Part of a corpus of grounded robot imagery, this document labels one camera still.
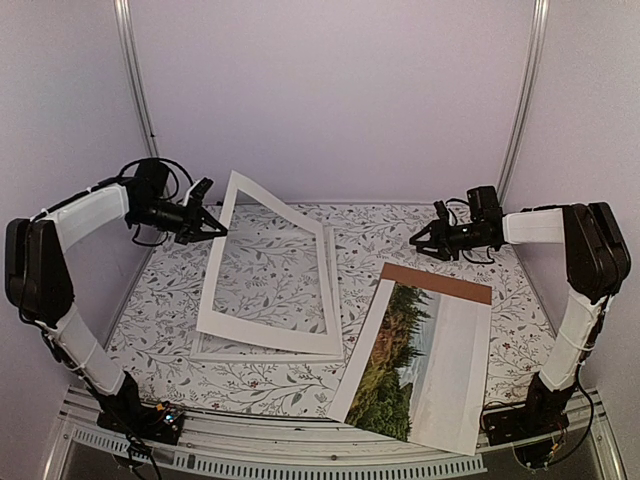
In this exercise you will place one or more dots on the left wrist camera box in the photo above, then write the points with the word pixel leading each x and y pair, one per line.
pixel 153 173

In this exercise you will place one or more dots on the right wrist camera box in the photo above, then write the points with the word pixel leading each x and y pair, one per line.
pixel 483 204

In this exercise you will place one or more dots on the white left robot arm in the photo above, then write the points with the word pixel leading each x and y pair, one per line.
pixel 37 279

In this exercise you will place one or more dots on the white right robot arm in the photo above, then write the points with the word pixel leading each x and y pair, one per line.
pixel 596 257

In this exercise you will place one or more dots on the front aluminium rail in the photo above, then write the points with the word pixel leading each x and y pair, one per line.
pixel 234 446

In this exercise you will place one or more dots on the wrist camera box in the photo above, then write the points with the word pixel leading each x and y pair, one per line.
pixel 153 173
pixel 483 204

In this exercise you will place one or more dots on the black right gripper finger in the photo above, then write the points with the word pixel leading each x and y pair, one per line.
pixel 427 236
pixel 439 253

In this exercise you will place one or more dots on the brown frame backing board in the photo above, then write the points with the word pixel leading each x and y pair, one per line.
pixel 438 283

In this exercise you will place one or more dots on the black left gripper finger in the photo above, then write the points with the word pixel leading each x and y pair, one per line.
pixel 198 235
pixel 209 225

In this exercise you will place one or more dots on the left aluminium corner post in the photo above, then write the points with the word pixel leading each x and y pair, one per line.
pixel 125 29

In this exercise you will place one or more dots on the landscape photo print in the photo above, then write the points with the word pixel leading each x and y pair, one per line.
pixel 418 370

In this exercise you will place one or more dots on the white picture frame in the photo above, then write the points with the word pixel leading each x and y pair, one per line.
pixel 254 355

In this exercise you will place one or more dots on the white photo print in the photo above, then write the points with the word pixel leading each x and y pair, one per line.
pixel 266 283

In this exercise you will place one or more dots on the aluminium corner post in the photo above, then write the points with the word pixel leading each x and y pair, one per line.
pixel 125 29
pixel 532 64

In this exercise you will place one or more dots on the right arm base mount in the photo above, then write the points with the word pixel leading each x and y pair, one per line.
pixel 542 413

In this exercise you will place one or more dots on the right aluminium corner post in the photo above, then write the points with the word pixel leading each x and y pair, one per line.
pixel 532 64

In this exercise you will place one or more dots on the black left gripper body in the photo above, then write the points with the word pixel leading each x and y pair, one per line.
pixel 170 220

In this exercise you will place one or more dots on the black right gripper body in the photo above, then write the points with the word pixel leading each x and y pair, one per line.
pixel 459 240

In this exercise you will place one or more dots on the floral patterned table mat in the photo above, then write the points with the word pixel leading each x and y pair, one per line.
pixel 154 335

